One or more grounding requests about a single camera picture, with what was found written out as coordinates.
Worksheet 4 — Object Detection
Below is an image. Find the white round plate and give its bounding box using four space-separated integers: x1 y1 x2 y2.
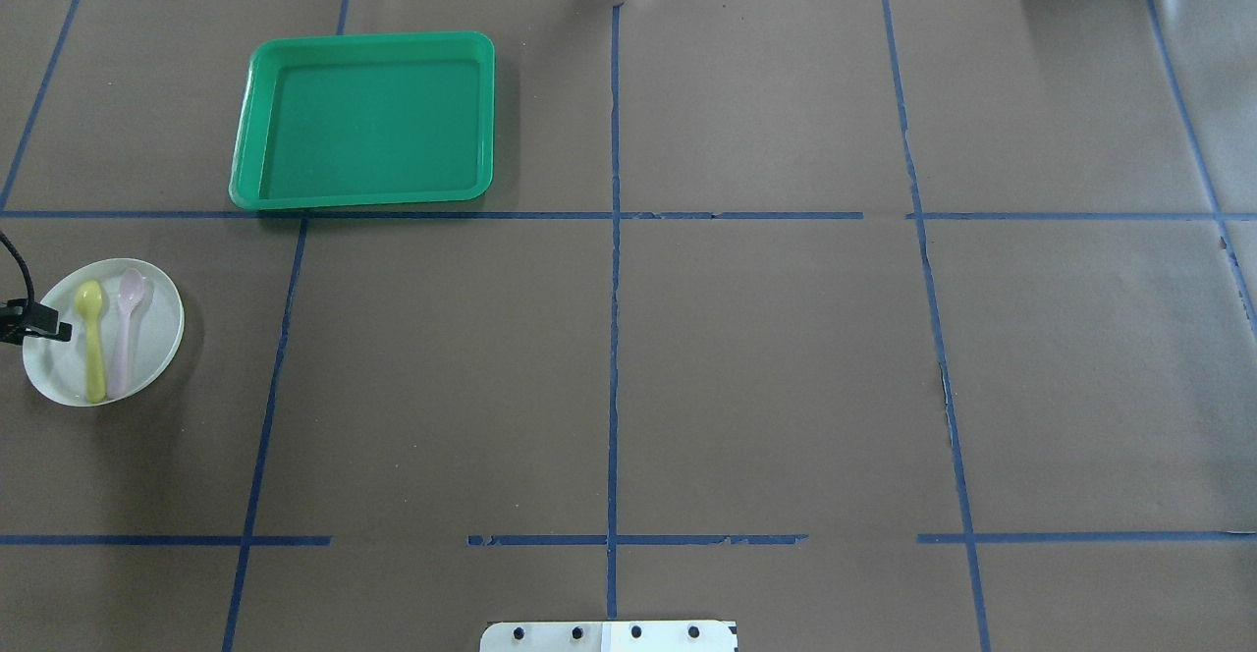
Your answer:
23 258 186 408

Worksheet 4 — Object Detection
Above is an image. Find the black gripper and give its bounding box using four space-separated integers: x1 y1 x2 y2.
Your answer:
0 302 73 345

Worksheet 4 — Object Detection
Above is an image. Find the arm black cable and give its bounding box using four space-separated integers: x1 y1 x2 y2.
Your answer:
0 232 36 309

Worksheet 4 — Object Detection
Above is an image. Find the pink plastic spoon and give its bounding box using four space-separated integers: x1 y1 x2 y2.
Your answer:
106 268 147 399

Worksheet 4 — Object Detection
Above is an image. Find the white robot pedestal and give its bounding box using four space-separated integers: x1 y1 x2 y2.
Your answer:
479 621 739 651

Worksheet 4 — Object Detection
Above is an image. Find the yellow plastic spoon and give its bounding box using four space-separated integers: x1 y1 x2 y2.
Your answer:
75 279 107 405

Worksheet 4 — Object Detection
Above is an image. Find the green plastic tray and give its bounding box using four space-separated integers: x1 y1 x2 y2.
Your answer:
228 30 497 212

